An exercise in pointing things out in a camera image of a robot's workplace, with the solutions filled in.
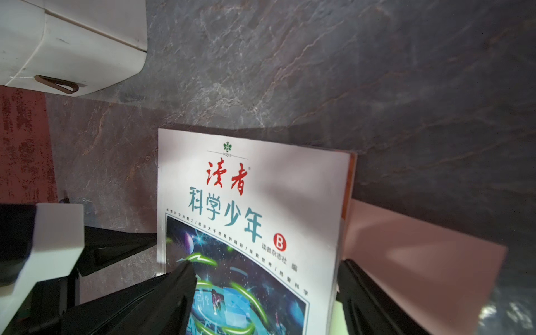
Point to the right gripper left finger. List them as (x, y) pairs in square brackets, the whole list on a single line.
[(161, 305)]

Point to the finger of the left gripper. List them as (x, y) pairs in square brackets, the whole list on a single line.
[(106, 247)]

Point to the green sticky note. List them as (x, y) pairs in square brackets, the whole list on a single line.
[(338, 322)]

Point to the pink sticky note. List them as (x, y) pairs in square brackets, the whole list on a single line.
[(440, 277)]

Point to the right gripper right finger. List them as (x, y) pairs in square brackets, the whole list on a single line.
[(367, 308)]

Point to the white three-drawer box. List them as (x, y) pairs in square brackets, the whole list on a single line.
[(72, 48)]

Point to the magazine book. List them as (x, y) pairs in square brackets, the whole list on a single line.
[(261, 222)]

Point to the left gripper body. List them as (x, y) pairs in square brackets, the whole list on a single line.
[(46, 304)]

